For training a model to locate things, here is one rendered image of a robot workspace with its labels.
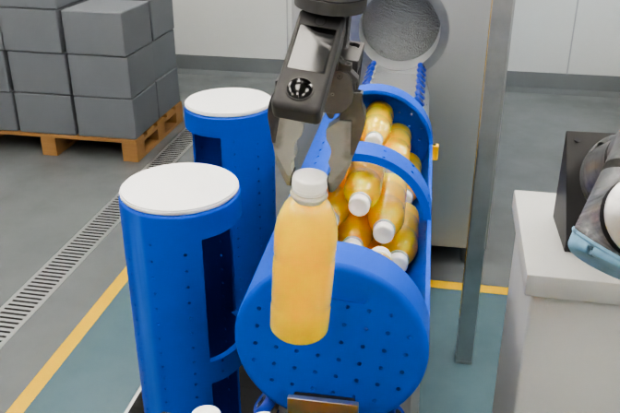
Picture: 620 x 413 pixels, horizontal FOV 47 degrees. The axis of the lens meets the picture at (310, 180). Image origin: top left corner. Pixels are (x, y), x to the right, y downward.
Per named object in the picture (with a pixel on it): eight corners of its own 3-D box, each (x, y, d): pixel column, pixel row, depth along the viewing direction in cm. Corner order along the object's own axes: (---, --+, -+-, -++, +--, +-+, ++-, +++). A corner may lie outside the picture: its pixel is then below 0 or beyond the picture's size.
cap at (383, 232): (376, 240, 136) (375, 244, 134) (371, 222, 134) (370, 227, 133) (397, 236, 135) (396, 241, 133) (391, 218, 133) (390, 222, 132)
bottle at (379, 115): (367, 98, 177) (361, 123, 160) (396, 103, 176) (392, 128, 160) (363, 124, 180) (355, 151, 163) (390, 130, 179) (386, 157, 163)
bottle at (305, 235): (338, 336, 86) (352, 201, 77) (282, 350, 83) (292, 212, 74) (314, 302, 91) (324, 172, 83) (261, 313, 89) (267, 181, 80)
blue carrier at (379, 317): (421, 196, 187) (442, 92, 175) (410, 442, 109) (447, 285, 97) (314, 177, 190) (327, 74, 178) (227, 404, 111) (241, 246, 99)
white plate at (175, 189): (120, 218, 154) (120, 222, 154) (247, 203, 160) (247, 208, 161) (118, 168, 178) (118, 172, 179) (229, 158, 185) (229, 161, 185)
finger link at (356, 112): (368, 150, 76) (363, 71, 72) (366, 157, 75) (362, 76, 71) (324, 150, 77) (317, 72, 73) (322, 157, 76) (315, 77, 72)
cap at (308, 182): (332, 198, 78) (334, 183, 77) (299, 204, 76) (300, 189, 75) (317, 182, 81) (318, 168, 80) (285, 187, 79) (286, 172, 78)
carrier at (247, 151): (233, 300, 283) (184, 336, 261) (222, 85, 247) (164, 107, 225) (293, 323, 269) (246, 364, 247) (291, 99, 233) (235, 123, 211)
